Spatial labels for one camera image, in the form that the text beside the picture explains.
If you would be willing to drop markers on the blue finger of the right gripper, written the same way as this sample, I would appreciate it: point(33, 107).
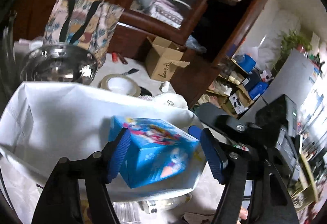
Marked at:
point(195, 132)

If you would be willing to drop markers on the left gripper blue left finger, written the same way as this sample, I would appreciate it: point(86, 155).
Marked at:
point(114, 154)

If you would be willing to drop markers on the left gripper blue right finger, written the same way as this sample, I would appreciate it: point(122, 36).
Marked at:
point(214, 154)

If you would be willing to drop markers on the blue cartoon box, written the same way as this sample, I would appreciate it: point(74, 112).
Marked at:
point(158, 150)

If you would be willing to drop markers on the white fluffy towel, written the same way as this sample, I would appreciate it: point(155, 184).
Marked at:
point(171, 99)

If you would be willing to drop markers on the small white bottle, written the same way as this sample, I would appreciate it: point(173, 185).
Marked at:
point(165, 87)

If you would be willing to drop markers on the black round lid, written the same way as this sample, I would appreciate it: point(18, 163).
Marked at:
point(145, 92)

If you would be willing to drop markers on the clear tape roll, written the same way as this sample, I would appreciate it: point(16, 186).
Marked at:
point(120, 84)

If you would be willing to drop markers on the white fabric storage bin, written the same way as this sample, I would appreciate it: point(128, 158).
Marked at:
point(45, 121)

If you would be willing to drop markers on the open cardboard box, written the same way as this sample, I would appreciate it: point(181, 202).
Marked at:
point(163, 59)

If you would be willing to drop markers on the black marker pen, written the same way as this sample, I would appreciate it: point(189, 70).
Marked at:
point(131, 71)

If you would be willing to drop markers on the red lighter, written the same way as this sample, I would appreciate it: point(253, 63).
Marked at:
point(115, 58)

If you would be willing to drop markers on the stainless steel bowl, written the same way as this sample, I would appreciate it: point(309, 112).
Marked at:
point(59, 63)

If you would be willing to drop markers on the bear print tote bag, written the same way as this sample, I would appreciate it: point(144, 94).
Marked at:
point(88, 24)

